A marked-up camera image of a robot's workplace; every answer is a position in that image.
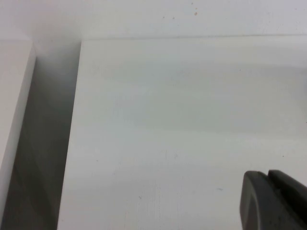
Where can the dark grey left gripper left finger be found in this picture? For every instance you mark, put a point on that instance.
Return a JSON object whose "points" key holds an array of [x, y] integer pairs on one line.
{"points": [[259, 206]]}

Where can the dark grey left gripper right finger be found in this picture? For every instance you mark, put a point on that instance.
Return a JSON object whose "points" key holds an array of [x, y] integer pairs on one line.
{"points": [[285, 184]]}

